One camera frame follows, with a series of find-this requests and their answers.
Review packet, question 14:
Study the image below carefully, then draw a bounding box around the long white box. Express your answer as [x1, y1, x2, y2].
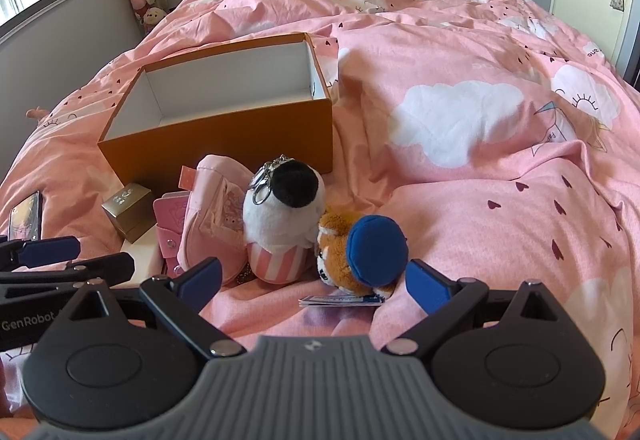
[120, 240, 167, 282]

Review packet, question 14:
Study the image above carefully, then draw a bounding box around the pink card holder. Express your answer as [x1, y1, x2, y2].
[152, 193, 192, 271]

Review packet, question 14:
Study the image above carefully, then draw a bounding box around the small gold box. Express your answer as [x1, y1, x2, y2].
[101, 183, 155, 243]

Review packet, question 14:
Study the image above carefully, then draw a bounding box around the pink fabric pouch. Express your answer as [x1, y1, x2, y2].
[180, 154, 256, 286]

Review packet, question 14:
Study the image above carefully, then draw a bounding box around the dark printed foil packet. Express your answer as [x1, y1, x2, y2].
[9, 190, 43, 242]

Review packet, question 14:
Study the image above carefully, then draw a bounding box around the orange cardboard box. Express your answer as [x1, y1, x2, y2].
[97, 33, 333, 193]

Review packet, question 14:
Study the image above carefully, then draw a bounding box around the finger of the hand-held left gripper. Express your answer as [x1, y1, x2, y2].
[0, 236, 81, 271]
[0, 253, 136, 289]

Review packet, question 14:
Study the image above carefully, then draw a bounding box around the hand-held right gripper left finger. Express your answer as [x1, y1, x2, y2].
[60, 257, 247, 360]

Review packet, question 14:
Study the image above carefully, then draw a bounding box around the pink printed duvet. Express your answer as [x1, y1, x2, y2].
[0, 0, 640, 421]

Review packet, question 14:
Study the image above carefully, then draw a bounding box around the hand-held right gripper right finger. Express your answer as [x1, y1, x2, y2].
[379, 259, 566, 356]

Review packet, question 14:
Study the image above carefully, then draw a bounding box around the blue round object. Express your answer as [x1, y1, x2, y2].
[299, 210, 408, 309]

